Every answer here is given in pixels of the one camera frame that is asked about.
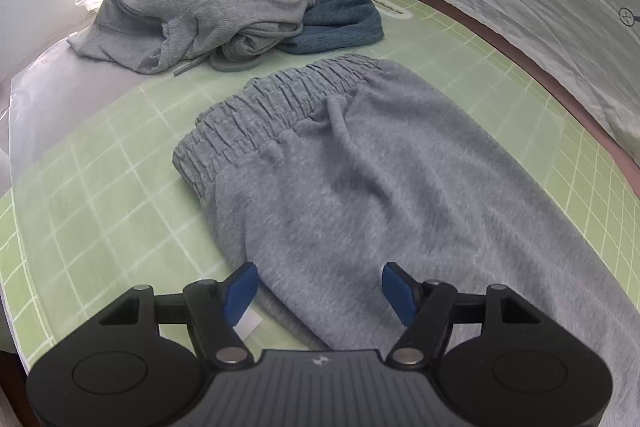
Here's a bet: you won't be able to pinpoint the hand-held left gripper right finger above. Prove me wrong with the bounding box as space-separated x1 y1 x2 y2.
381 261 544 368

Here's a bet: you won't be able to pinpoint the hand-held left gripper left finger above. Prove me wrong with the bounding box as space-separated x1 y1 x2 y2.
97 261 261 367

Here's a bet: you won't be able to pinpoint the grey sweatpants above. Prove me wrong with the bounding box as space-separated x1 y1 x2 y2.
172 53 640 427

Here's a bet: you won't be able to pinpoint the green grid mat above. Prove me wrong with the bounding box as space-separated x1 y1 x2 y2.
0 0 640 373

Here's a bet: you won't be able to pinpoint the pink board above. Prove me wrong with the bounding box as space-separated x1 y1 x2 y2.
345 0 640 204

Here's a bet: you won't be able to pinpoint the teal fleece garment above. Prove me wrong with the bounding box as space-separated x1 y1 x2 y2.
277 0 386 56

